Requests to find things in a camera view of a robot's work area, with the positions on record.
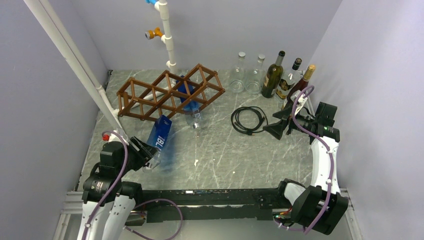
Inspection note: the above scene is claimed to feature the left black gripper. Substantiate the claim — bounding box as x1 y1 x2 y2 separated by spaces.
116 135 159 176

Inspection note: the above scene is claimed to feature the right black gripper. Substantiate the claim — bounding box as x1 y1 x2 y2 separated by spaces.
263 102 317 140

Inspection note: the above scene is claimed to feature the blue labelled clear bottle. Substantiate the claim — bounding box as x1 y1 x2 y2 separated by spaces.
142 115 172 173

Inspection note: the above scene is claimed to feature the dark bottle gold foil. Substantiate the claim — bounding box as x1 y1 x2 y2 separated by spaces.
281 64 316 110

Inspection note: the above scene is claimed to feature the clear bottle black cap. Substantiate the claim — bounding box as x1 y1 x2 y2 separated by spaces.
274 57 302 103

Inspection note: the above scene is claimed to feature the clear glass bottle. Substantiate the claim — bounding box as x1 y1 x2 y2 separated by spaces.
229 51 246 93
245 54 266 94

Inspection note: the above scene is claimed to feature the olive green bottle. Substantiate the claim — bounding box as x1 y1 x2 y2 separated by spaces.
260 50 286 98

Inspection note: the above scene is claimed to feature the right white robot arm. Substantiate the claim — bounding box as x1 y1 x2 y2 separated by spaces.
263 102 349 235

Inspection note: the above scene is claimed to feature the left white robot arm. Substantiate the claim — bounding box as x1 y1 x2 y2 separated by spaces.
77 135 160 240

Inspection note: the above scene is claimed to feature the brown wooden wine rack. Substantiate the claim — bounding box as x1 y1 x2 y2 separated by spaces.
116 63 226 122

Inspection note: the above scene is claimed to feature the white diagonal pole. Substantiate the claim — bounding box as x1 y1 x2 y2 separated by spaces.
25 0 126 137

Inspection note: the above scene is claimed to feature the orange pipe fitting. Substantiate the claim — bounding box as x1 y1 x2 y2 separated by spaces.
145 27 164 40

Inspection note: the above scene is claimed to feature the white pvc pipe stand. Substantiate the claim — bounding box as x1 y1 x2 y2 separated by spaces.
145 0 178 74

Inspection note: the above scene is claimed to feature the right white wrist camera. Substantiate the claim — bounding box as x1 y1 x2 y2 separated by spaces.
290 90 308 116

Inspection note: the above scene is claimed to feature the coiled black cable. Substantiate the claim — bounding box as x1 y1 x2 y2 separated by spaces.
230 105 269 136

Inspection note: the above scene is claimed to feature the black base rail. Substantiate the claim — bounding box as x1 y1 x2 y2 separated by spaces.
131 188 291 223

